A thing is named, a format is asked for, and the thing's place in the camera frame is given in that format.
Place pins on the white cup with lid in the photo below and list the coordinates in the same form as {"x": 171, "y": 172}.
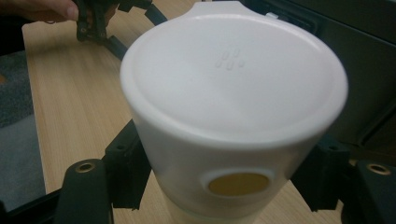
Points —
{"x": 233, "y": 102}

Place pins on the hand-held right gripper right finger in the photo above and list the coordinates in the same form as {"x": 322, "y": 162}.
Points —
{"x": 327, "y": 174}

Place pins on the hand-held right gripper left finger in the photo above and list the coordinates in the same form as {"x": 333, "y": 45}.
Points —
{"x": 124, "y": 168}

